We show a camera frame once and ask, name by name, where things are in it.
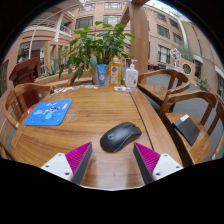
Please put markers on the green potted plant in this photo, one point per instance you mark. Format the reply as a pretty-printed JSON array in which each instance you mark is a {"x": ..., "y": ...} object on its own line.
[{"x": 96, "y": 46}]

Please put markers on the blue cartoon print mouse pad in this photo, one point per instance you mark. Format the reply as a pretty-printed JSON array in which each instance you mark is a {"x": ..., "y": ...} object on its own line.
[{"x": 48, "y": 112}]

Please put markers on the small white packet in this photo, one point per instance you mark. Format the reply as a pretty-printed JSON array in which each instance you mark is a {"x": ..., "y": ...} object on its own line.
[{"x": 120, "y": 88}]

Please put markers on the black computer mouse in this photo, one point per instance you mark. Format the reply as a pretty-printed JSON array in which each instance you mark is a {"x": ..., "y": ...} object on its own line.
[{"x": 119, "y": 136}]

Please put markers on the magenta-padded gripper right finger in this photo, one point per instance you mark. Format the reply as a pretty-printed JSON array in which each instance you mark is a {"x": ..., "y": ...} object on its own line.
[{"x": 148, "y": 160}]

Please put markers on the yellow flowering plant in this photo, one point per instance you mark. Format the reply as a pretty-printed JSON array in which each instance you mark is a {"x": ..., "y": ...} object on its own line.
[{"x": 203, "y": 83}]

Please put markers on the white pump bottle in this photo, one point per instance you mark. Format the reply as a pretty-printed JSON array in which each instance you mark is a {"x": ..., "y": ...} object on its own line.
[{"x": 131, "y": 77}]

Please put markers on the wooden armchair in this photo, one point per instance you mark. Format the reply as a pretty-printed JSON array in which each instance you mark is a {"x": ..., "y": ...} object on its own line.
[
  {"x": 220, "y": 113},
  {"x": 74, "y": 77},
  {"x": 20, "y": 91},
  {"x": 4, "y": 151},
  {"x": 156, "y": 90},
  {"x": 190, "y": 150}
]

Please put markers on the red-brown wooden pedestal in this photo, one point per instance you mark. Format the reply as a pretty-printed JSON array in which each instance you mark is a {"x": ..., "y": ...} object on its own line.
[{"x": 24, "y": 71}]

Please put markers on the black flat box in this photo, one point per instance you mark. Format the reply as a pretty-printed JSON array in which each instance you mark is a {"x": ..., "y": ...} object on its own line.
[{"x": 187, "y": 128}]

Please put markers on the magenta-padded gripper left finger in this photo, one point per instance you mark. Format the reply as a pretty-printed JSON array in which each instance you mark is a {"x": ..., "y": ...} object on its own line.
[{"x": 77, "y": 159}]

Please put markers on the blue squeeze tube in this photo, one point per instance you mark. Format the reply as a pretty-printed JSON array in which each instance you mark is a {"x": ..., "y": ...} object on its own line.
[{"x": 101, "y": 76}]

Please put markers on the yellow dish soap bottle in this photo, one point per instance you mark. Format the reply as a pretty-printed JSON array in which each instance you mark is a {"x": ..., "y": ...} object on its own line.
[{"x": 115, "y": 74}]

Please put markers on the white outdoor sculpture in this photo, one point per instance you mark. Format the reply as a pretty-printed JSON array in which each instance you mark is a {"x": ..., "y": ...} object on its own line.
[{"x": 175, "y": 57}]

